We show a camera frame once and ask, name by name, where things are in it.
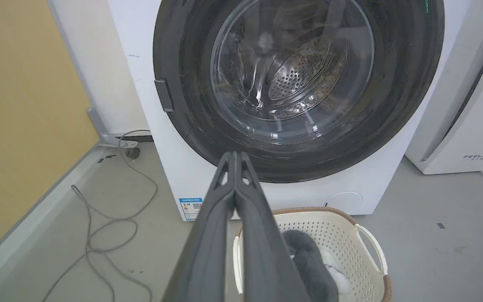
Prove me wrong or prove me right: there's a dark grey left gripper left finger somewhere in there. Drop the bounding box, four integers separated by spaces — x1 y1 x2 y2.
161 151 236 302

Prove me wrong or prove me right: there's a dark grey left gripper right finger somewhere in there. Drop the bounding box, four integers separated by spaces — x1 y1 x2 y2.
235 151 312 302

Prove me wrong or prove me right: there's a white front-load washing machine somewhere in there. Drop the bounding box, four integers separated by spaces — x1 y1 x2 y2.
107 0 473 221

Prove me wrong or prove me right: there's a round black washing machine door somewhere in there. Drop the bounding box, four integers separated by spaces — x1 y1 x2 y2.
153 0 445 184

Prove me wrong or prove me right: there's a blue energy label sticker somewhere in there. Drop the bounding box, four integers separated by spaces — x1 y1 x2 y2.
179 198 203 221

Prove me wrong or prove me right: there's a grey cloth in basket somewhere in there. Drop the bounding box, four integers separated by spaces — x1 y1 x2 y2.
282 229 340 302

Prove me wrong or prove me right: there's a cream perforated laundry basket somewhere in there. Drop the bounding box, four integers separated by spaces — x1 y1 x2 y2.
232 207 392 302

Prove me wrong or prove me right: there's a grey metal partition foot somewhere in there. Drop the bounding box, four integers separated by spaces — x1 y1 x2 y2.
87 107 139 148

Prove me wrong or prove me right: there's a white air purifier appliance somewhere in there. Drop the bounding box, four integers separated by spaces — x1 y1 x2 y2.
405 0 483 175

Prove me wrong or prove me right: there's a grey power cable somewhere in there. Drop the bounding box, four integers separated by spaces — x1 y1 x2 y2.
42 130 158 302

